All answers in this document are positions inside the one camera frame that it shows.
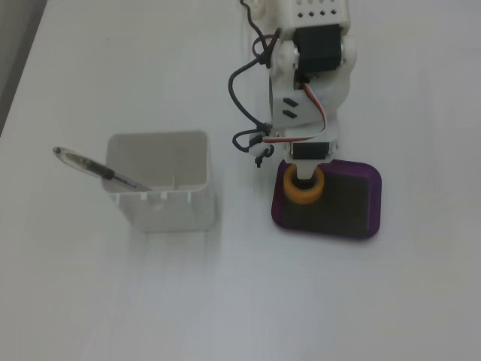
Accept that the yellow tape roll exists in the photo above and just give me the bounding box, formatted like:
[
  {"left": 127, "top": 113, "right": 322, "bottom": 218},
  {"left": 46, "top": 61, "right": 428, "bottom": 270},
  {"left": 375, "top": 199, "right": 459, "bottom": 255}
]
[{"left": 282, "top": 167, "right": 326, "bottom": 206}]

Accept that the purple metal tray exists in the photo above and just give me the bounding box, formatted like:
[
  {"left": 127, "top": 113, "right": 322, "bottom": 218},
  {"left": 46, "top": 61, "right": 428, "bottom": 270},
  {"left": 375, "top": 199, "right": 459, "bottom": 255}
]
[{"left": 269, "top": 158, "right": 383, "bottom": 241}]

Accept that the red white servo wire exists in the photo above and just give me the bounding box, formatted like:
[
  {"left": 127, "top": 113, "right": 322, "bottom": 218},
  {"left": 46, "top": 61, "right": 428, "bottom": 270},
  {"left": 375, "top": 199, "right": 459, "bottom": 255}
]
[{"left": 262, "top": 83, "right": 328, "bottom": 144}]

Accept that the white plastic pen holder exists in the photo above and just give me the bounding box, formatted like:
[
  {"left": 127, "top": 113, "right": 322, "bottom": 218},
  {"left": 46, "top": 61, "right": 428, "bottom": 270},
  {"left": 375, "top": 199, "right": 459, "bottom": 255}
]
[{"left": 101, "top": 130, "right": 219, "bottom": 233}]

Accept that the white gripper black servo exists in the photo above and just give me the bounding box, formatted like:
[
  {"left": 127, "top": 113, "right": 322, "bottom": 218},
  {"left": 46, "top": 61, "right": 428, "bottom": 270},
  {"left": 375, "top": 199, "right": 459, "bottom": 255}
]
[{"left": 276, "top": 126, "right": 340, "bottom": 182}]

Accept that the clear black ballpoint pen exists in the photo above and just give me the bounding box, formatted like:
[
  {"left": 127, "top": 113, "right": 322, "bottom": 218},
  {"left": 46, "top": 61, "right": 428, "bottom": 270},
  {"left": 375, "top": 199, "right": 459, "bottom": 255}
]
[{"left": 52, "top": 146, "right": 153, "bottom": 192}]

